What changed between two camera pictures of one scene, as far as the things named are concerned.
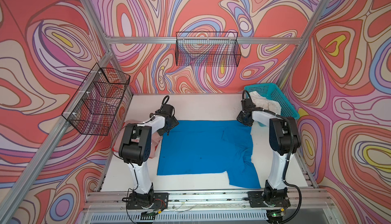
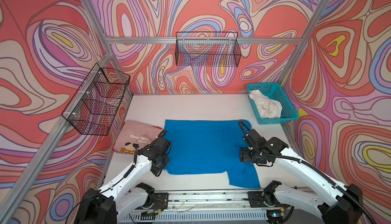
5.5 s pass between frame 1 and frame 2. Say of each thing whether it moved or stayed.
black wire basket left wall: stayed
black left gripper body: moved
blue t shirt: stayed
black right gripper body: moved
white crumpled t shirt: stayed
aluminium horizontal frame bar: stayed
